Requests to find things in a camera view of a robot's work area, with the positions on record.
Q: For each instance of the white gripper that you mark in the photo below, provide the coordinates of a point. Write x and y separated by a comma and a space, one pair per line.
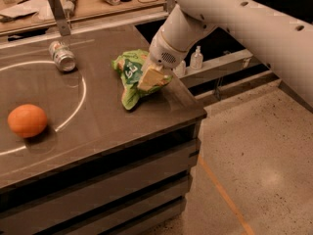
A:
161, 52

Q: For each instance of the green rice chip bag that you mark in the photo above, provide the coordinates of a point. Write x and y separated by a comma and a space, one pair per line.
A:
128, 65

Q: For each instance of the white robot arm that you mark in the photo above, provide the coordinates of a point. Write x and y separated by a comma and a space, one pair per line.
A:
281, 42

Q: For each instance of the silver 7up can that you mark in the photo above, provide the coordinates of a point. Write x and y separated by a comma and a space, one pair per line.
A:
62, 56

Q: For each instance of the clear sanitizer bottle left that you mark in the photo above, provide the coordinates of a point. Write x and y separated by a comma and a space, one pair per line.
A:
180, 70

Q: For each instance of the clear sanitizer bottle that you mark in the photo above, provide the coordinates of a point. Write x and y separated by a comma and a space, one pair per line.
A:
180, 70
196, 59

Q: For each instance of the clear sanitizer bottle right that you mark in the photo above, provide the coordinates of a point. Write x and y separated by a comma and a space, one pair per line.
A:
196, 59

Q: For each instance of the grey drawer cabinet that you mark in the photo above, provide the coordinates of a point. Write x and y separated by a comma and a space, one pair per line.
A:
141, 185

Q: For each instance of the white papers on desk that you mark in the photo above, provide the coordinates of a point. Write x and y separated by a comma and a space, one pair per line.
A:
29, 7

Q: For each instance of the orange fruit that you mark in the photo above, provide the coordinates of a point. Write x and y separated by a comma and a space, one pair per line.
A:
27, 120

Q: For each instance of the grey metal bracket left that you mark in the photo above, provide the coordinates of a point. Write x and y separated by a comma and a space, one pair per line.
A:
59, 16

